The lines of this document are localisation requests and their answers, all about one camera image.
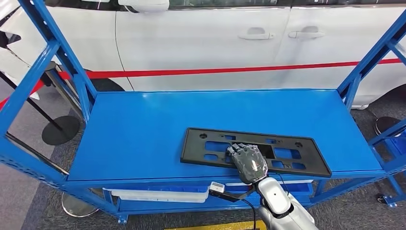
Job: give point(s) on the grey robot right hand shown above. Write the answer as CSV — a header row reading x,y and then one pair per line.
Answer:
x,y
250,165

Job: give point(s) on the black plastic plate bracket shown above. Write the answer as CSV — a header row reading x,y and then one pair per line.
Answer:
x,y
190,155

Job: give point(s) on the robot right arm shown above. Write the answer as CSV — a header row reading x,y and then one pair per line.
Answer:
x,y
276,196

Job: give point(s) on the blue metal shelf rack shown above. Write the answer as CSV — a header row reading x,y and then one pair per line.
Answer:
x,y
142,133
387,133

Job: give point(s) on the yellow floor tape square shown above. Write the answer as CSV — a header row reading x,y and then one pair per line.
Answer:
x,y
222,226

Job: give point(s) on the red barrier belt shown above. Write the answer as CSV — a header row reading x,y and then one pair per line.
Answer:
x,y
37,87
222,69

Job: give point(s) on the white car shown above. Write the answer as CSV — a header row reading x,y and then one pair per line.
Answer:
x,y
190,38

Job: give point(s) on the round stanchion base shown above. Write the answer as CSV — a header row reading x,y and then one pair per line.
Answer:
x,y
388,125

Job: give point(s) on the white car side mirror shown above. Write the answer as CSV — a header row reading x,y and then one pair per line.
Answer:
x,y
146,4

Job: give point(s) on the black pole stand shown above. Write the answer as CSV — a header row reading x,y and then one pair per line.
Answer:
x,y
60,130

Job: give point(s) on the black camera bracket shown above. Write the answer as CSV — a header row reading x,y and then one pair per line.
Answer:
x,y
231,197

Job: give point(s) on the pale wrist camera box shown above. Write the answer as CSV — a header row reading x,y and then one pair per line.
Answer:
x,y
217,187

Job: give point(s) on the chrome stanchion post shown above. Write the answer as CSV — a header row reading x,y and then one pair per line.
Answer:
x,y
50,66
79,206

